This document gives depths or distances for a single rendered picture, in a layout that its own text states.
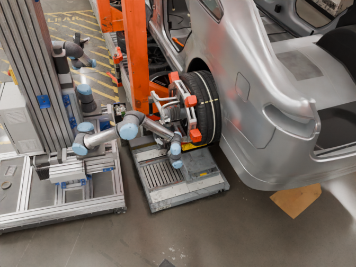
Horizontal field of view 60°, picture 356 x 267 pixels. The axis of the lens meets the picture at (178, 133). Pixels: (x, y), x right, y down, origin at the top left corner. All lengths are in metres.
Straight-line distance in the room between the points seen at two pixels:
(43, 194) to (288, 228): 2.31
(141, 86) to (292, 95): 1.62
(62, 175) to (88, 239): 0.75
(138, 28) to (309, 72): 1.64
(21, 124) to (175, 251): 1.65
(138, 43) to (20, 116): 1.11
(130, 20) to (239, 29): 0.94
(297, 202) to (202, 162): 1.03
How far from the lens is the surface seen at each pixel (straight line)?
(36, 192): 3.22
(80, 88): 2.81
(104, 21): 4.76
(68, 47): 2.60
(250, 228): 3.10
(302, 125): 2.00
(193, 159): 3.19
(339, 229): 3.40
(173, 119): 2.49
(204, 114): 2.49
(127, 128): 2.08
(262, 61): 1.95
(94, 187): 3.09
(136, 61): 2.86
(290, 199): 3.39
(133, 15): 2.66
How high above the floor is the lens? 2.65
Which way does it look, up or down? 45 degrees down
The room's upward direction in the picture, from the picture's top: 2 degrees clockwise
